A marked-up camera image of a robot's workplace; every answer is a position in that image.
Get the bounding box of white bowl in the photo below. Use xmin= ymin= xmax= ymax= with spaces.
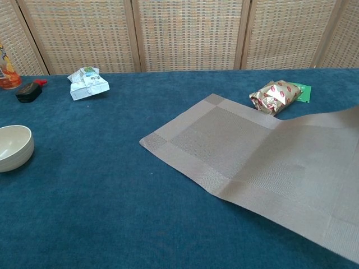
xmin=0 ymin=125 xmax=35 ymax=173

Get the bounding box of orange drink bottle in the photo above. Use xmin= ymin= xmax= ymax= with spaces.
xmin=0 ymin=43 xmax=22 ymax=90

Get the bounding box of blue carpet table cover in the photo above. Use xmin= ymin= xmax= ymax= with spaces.
xmin=0 ymin=68 xmax=359 ymax=269

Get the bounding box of gold foil snack package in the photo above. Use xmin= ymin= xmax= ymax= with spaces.
xmin=248 ymin=80 xmax=301 ymax=117

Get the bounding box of woven folding screen panel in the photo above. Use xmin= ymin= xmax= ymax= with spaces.
xmin=316 ymin=0 xmax=359 ymax=69
xmin=16 ymin=0 xmax=142 ymax=76
xmin=0 ymin=0 xmax=50 ymax=76
xmin=131 ymin=0 xmax=252 ymax=72
xmin=241 ymin=0 xmax=344 ymax=71

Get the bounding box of beige woven placemat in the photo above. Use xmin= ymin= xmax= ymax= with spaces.
xmin=139 ymin=93 xmax=359 ymax=266

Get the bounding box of white snack bag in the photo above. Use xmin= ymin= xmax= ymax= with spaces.
xmin=67 ymin=66 xmax=110 ymax=101

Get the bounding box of green tea sachet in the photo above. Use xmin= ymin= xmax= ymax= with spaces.
xmin=288 ymin=82 xmax=312 ymax=104

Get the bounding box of black sauce bottle red cap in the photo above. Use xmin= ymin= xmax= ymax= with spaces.
xmin=15 ymin=79 xmax=48 ymax=104

